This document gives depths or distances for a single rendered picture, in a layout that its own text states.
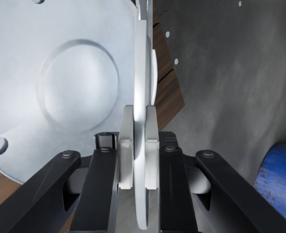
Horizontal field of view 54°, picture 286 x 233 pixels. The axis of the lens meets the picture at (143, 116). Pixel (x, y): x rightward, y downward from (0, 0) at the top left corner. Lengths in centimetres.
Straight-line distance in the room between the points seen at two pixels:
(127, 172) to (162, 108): 40
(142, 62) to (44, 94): 20
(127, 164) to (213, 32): 118
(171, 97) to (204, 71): 74
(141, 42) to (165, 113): 38
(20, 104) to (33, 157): 7
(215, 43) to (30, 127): 108
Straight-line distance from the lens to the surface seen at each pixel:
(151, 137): 15
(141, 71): 18
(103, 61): 40
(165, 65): 53
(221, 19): 137
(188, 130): 128
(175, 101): 57
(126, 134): 16
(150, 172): 16
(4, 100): 35
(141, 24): 19
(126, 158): 15
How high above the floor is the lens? 70
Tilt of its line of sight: 43 degrees down
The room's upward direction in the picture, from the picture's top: 107 degrees clockwise
